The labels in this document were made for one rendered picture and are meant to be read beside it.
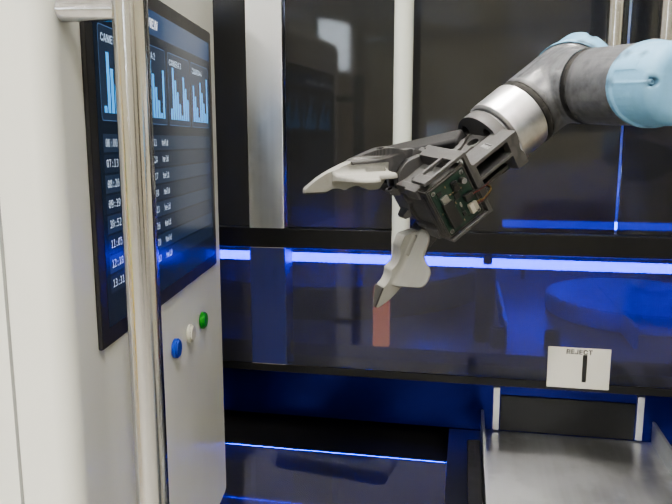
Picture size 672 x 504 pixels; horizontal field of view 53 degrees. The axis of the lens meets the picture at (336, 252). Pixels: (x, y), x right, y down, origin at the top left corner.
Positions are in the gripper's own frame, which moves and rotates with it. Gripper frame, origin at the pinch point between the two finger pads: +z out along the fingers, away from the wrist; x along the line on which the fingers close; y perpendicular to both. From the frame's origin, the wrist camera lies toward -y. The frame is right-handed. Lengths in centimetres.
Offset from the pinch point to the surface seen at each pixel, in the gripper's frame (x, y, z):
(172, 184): -11.4, -14.4, 7.8
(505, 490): 44.4, -1.5, -2.7
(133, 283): -13.4, 9.6, 16.7
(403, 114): -0.2, -18.0, -22.1
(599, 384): 45, -3, -23
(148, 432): -3.7, 11.0, 22.8
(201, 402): 15.8, -20.9, 20.7
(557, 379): 42.0, -6.9, -19.5
